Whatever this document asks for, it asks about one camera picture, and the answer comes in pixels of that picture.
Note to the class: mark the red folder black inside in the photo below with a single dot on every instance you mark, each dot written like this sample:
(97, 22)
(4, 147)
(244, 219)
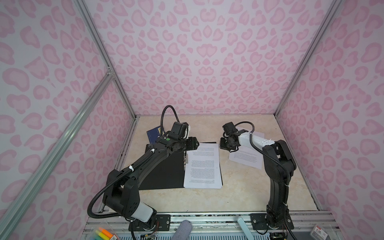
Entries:
(169, 174)

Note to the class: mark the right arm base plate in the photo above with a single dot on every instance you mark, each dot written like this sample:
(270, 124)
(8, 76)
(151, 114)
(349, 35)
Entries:
(260, 222)

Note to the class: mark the highlighter pens box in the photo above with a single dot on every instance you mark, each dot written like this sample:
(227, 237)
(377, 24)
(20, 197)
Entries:
(103, 234)

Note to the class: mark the blue booklet yellow label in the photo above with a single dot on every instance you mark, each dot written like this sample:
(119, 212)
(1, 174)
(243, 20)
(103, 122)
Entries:
(153, 134)

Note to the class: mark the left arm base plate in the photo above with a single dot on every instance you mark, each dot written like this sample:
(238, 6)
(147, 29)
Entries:
(158, 222)

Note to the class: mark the red white label box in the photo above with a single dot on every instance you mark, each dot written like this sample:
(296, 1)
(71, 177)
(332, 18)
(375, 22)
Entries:
(319, 233)

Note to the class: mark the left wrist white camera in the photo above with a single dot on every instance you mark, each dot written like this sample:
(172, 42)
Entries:
(188, 128)

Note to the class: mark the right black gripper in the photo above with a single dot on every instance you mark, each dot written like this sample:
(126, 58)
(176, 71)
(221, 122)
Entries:
(222, 146)

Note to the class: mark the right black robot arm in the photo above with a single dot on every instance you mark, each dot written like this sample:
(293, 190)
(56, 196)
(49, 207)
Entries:
(278, 163)

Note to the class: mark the grey foam roller handle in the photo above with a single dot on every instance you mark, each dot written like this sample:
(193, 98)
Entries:
(184, 230)

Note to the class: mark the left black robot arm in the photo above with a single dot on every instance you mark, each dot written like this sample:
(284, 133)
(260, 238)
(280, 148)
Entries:
(121, 193)

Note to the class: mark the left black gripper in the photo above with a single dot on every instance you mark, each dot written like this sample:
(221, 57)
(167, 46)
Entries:
(193, 143)

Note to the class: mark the light blue tool handle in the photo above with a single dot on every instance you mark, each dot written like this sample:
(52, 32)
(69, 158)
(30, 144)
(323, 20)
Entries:
(245, 228)

